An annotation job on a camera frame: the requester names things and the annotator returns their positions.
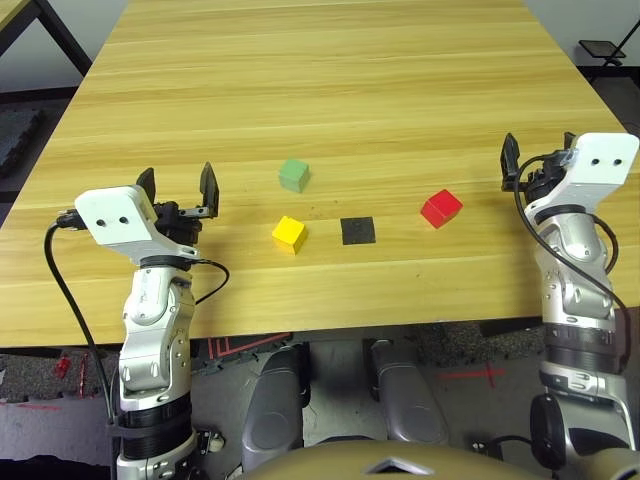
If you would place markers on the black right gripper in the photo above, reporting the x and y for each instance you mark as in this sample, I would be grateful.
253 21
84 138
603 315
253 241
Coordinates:
542 177

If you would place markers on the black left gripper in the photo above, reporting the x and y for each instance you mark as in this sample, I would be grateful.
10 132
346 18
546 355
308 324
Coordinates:
175 222

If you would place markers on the red wooden block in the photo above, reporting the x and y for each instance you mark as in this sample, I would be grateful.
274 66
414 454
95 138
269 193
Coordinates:
440 207

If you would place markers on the green wooden block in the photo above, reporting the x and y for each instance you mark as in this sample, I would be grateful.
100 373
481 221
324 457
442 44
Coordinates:
294 175

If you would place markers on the yellow wooden block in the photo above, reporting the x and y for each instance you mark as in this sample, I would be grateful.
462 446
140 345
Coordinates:
289 234

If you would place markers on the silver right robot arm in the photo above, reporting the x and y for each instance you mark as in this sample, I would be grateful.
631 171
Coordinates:
575 280

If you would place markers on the black stand with tray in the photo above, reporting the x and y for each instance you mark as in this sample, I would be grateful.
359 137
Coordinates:
600 48

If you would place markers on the black mat with red lines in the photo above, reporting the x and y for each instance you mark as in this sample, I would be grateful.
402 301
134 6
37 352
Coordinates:
240 342

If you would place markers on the black foam floor mat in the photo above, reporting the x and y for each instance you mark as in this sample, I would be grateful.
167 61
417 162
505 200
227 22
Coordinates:
17 135

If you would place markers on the black square marker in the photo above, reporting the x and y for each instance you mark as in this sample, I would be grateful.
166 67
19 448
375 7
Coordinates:
358 231

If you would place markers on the grey speckled foam mat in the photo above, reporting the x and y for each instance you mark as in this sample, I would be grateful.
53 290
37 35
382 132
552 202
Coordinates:
475 337

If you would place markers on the grey left robot leg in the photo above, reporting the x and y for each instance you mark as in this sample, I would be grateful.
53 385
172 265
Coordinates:
272 400

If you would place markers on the grey robot leg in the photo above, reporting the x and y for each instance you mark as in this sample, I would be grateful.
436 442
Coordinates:
272 400
405 395

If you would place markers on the black box with white wheel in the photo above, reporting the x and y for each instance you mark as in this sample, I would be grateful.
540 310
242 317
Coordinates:
207 440

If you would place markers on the grey right robot leg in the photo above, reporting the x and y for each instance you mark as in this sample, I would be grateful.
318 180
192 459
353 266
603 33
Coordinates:
405 395

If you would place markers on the tan robot torso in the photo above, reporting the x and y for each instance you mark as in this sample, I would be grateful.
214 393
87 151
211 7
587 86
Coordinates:
325 462

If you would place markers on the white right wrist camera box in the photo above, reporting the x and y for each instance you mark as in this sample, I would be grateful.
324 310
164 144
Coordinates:
600 160

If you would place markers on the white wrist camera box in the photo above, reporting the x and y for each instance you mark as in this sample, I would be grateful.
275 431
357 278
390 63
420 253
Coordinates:
117 215
600 160

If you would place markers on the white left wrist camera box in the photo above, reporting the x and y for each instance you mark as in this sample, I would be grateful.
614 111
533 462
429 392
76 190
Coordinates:
117 215

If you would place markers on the black metal table frame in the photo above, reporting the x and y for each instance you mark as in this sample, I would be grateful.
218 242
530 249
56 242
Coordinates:
65 35

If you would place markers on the small black floor bracket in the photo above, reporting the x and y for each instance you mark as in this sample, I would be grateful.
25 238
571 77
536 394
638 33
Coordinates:
487 448

